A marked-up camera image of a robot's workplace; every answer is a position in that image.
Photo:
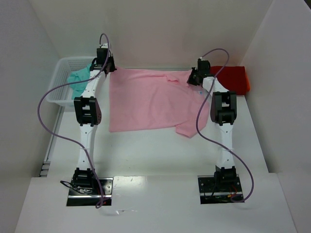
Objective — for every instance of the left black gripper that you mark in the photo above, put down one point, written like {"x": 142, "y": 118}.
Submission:
{"x": 110, "y": 67}

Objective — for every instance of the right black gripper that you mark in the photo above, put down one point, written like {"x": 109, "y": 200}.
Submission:
{"x": 193, "y": 77}

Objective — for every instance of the pink polo shirt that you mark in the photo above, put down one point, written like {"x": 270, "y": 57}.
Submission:
{"x": 143, "y": 99}

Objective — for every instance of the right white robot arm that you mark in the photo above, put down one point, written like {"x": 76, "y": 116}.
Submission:
{"x": 223, "y": 113}

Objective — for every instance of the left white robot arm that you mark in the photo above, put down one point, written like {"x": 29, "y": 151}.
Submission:
{"x": 89, "y": 116}

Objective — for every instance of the teal t shirt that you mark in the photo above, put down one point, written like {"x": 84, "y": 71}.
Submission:
{"x": 76, "y": 76}

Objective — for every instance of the red folded t shirt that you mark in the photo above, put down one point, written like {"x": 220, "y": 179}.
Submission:
{"x": 234, "y": 79}

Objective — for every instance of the white plastic basket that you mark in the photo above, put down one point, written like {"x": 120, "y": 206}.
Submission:
{"x": 64, "y": 67}

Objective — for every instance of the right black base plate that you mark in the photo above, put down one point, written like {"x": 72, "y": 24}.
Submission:
{"x": 212, "y": 193}

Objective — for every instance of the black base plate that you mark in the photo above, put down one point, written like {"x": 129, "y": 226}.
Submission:
{"x": 87, "y": 193}
{"x": 212, "y": 193}

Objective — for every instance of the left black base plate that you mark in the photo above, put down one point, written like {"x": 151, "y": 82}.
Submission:
{"x": 87, "y": 193}

